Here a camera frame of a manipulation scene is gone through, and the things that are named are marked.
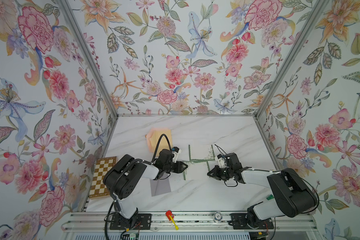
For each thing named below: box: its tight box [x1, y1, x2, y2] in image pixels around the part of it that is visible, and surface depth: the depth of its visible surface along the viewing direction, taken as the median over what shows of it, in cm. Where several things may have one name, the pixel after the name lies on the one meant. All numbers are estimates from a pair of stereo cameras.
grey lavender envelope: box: [149, 178, 172, 197], surface depth 86 cm
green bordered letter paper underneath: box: [188, 144, 216, 161], surface depth 101 cm
